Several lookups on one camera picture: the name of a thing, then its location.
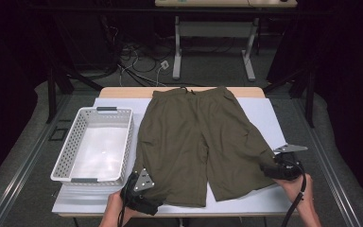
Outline black metal stand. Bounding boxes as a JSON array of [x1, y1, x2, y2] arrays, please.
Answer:
[[263, 67, 316, 129], [45, 61, 105, 125]]

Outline black curtain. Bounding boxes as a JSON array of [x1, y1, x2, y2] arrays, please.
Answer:
[[315, 0, 363, 209], [0, 0, 50, 190]]

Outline desk with white legs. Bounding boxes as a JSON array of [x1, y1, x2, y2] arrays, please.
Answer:
[[154, 0, 298, 82]]

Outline tangle of floor cables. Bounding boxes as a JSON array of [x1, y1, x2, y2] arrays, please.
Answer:
[[117, 44, 202, 88]]

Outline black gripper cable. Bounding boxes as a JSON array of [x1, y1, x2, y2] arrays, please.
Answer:
[[116, 176, 135, 227], [279, 159, 308, 227]]

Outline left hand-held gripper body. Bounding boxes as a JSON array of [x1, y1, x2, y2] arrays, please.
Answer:
[[120, 167, 155, 206]]

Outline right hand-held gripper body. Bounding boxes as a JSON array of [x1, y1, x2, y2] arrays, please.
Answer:
[[273, 144, 309, 182]]

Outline black crossbar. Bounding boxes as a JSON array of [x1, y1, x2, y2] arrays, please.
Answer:
[[27, 7, 335, 15]]

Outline person's left hand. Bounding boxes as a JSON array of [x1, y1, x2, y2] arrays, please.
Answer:
[[98, 190, 143, 227]]

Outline white perforated plastic basket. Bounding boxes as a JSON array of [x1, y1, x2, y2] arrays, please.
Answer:
[[50, 106, 135, 187]]

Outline olive green shorts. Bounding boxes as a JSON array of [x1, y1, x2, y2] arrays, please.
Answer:
[[132, 85, 280, 208]]

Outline white board sheet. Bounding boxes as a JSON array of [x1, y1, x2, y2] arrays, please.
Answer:
[[51, 96, 294, 216]]

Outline aluminium floor rail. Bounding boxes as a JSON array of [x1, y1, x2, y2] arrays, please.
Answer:
[[0, 94, 74, 227], [294, 97, 362, 227]]

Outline black hanging cable bundle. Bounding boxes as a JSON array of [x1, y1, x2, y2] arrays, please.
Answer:
[[99, 15, 121, 74]]

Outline person's right hand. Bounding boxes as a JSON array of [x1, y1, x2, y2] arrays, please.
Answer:
[[273, 174, 315, 206]]

